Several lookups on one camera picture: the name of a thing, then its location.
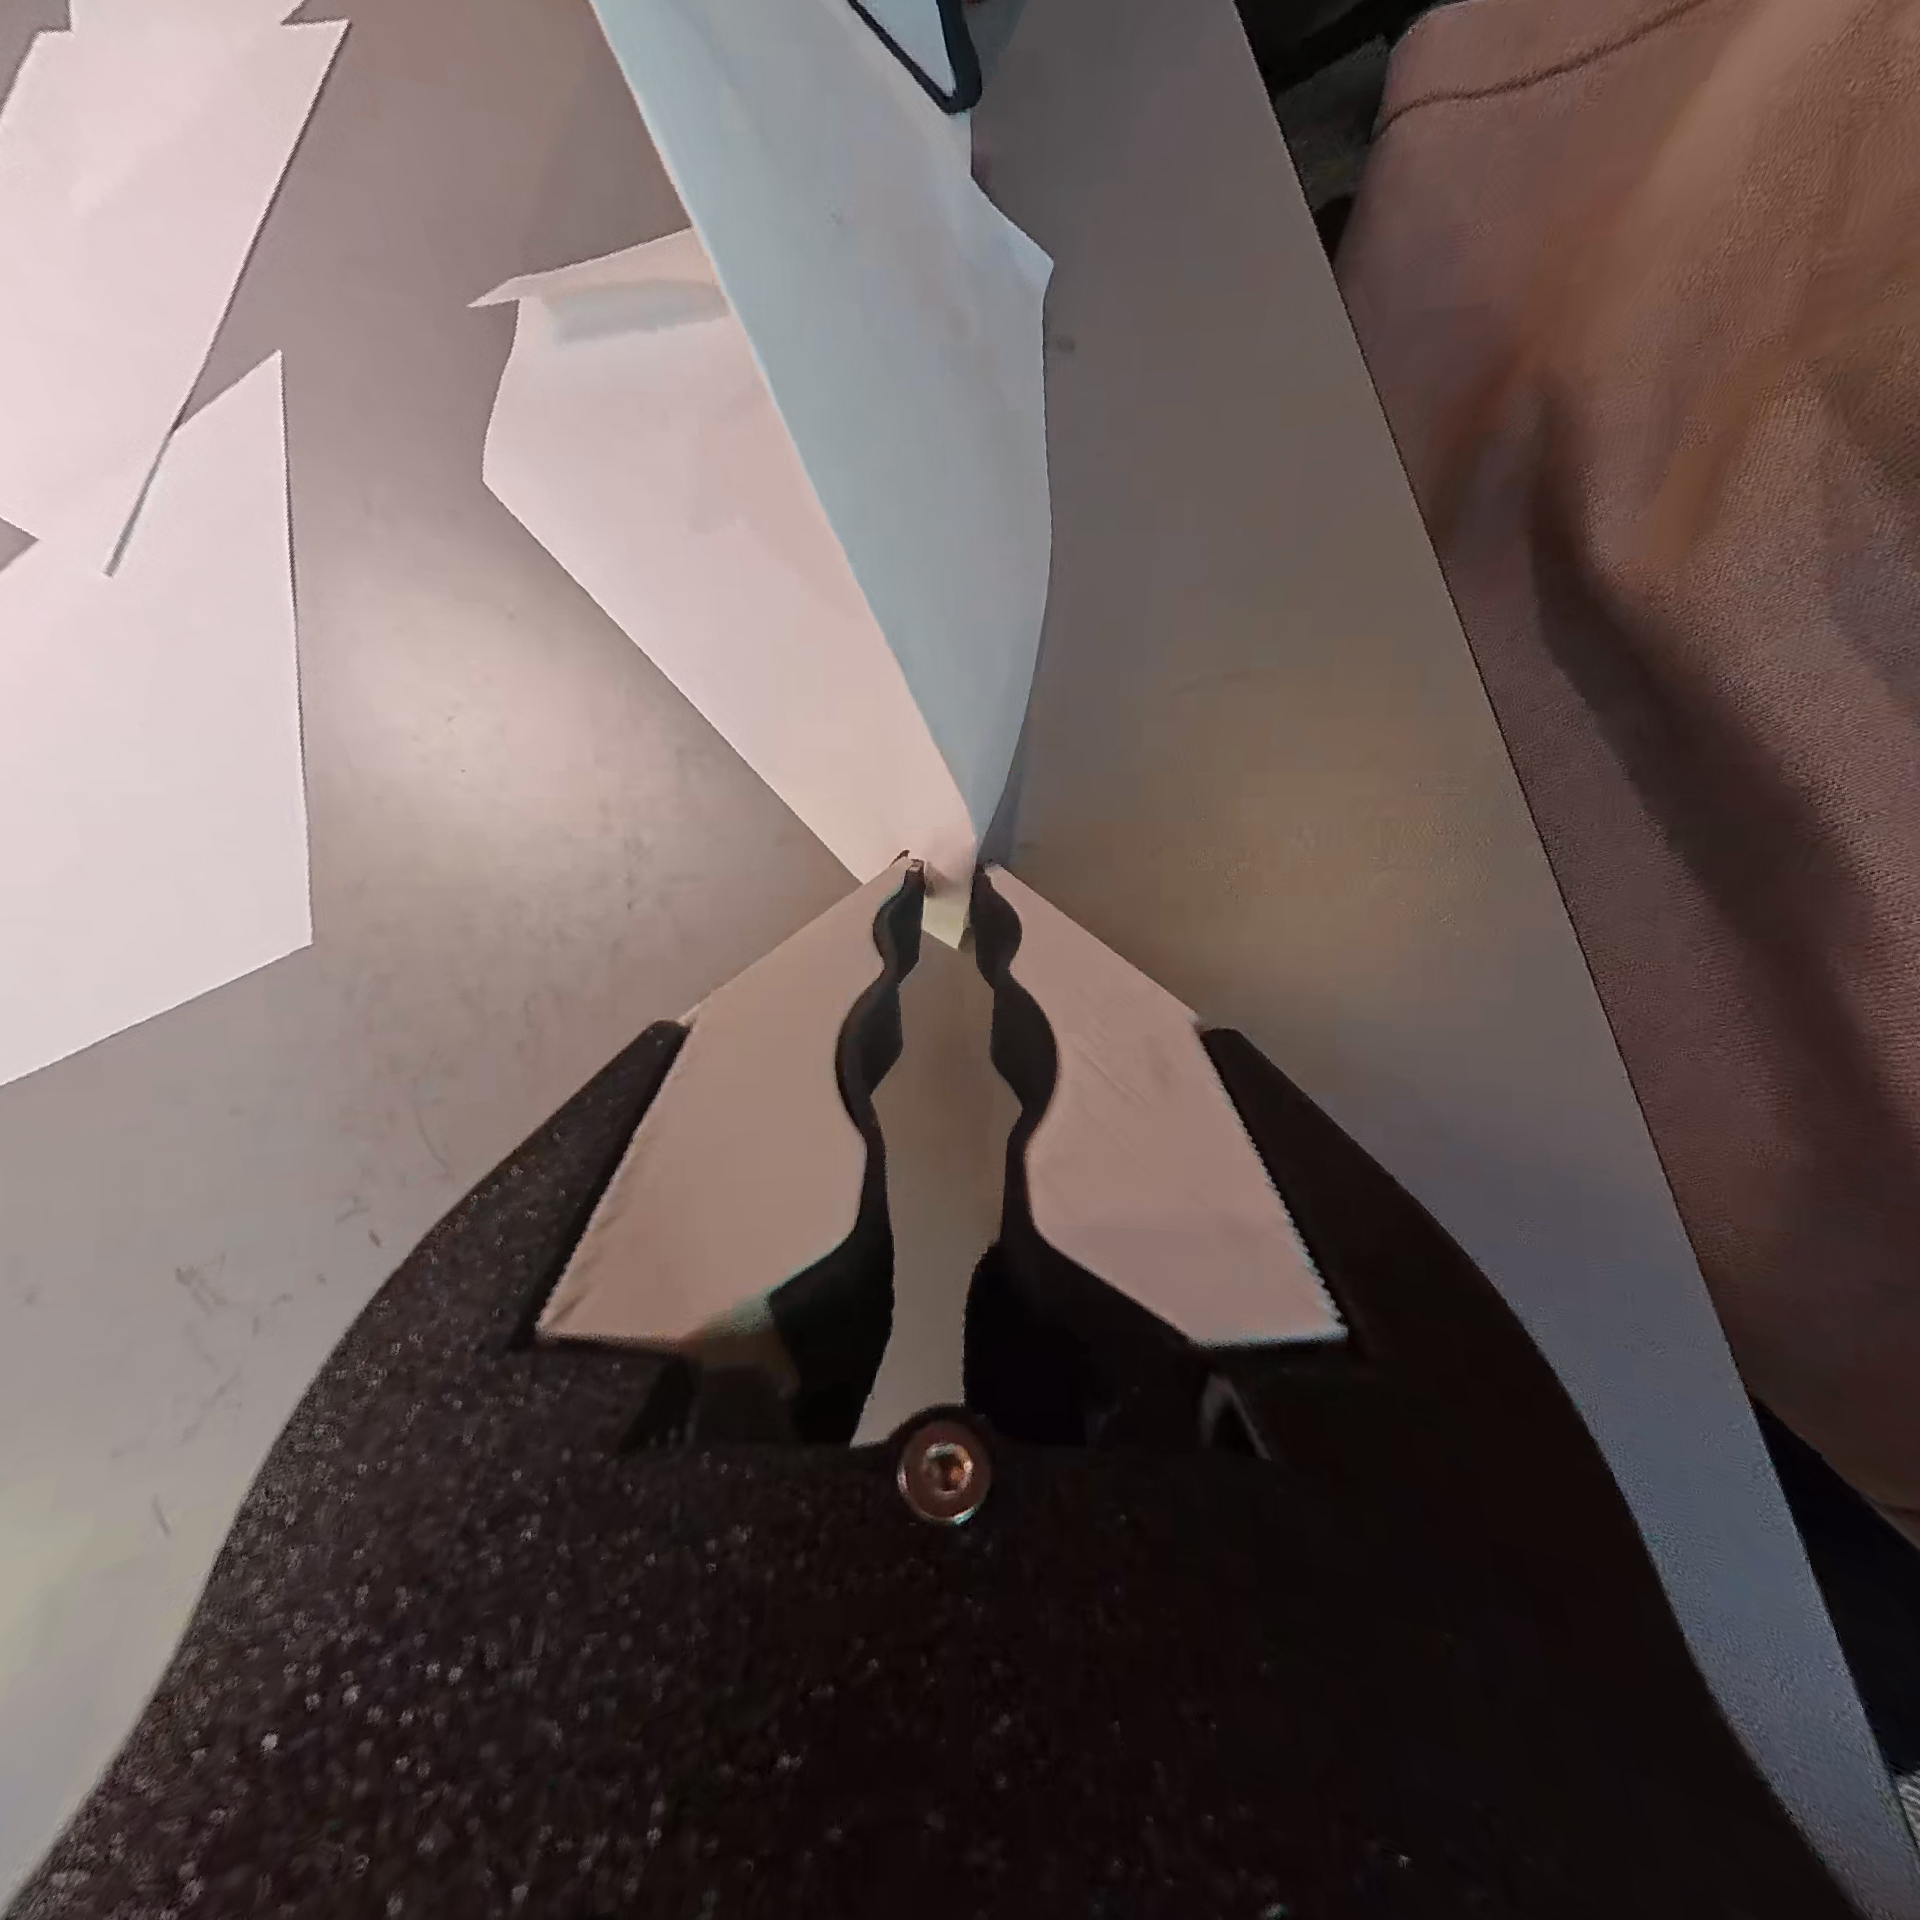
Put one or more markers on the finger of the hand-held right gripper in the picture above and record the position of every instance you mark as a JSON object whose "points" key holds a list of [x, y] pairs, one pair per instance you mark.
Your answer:
{"points": [[914, 38]]}

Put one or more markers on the white paper sheet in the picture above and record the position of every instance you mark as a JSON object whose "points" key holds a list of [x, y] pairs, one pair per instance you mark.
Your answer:
{"points": [[151, 781], [839, 451], [133, 226]]}

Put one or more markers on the person's beige sweatshirt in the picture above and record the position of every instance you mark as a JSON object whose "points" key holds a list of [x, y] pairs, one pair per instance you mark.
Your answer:
{"points": [[1696, 524]]}

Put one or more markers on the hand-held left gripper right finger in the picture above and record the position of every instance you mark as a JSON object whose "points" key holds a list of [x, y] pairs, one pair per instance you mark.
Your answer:
{"points": [[1169, 1186]]}

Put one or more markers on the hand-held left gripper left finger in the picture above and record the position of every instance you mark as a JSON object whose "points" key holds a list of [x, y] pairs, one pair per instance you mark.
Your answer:
{"points": [[718, 1169]]}

